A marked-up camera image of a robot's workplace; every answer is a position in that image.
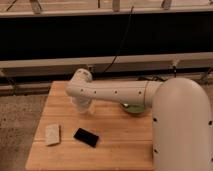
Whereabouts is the translucent white cup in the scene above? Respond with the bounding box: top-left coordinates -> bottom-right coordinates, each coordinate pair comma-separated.
78,105 -> 94,114

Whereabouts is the white sponge block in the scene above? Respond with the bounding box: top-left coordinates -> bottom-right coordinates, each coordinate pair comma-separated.
45,124 -> 60,146

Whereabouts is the wooden table top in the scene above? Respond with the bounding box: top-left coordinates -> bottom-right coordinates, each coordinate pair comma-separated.
26,81 -> 153,171

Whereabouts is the green ceramic bowl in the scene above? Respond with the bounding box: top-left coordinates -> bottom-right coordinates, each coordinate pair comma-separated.
121,103 -> 145,115

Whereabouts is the black hanging cable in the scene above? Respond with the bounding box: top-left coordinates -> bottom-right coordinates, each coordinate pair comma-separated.
101,5 -> 135,74

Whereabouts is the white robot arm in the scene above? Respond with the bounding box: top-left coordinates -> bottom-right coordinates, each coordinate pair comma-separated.
66,68 -> 213,171

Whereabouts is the black smartphone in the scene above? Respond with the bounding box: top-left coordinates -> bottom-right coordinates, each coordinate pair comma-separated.
74,128 -> 99,147

